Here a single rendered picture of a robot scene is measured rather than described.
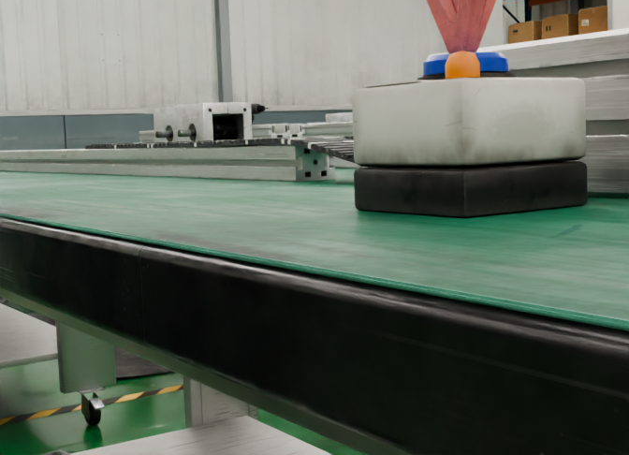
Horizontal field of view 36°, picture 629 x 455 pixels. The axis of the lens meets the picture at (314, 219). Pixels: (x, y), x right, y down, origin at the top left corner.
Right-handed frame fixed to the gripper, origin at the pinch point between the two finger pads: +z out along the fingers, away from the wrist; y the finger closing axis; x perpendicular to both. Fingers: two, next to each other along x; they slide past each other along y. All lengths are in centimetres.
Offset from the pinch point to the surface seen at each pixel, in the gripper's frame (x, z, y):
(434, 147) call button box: -2.3, 5.2, -3.9
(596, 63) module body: -0.3, 1.2, 9.2
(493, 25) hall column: 596, -86, 592
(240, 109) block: 105, 0, 48
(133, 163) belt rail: 66, 7, 12
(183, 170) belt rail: 52, 8, 11
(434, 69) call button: -0.1, 1.6, -1.9
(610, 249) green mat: -15.1, 8.2, -8.1
